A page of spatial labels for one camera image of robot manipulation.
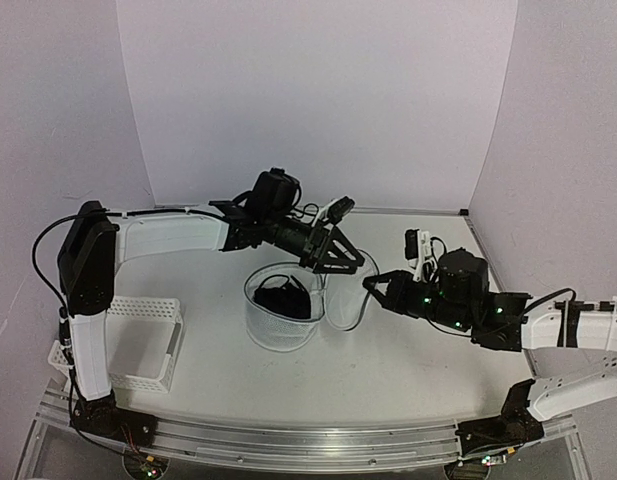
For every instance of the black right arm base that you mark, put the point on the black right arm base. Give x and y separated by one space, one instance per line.
514 426

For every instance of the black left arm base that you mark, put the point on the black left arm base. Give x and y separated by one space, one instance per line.
102 418

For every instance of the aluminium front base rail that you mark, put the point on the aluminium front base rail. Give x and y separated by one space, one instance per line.
303 450

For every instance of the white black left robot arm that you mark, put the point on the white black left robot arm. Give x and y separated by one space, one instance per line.
99 241

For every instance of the white mesh laundry bag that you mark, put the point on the white mesh laundry bag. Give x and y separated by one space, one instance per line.
338 300

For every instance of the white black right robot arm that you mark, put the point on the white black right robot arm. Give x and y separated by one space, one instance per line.
561 320

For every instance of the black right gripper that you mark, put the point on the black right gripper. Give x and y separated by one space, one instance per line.
396 299

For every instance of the aluminium rear table rail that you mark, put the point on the aluminium rear table rail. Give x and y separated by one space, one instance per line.
409 211

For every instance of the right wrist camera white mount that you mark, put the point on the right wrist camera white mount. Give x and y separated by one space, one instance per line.
419 254

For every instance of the white perforated plastic basket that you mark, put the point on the white perforated plastic basket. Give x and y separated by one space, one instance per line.
133 345

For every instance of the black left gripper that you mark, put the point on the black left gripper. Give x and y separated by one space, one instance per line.
312 255

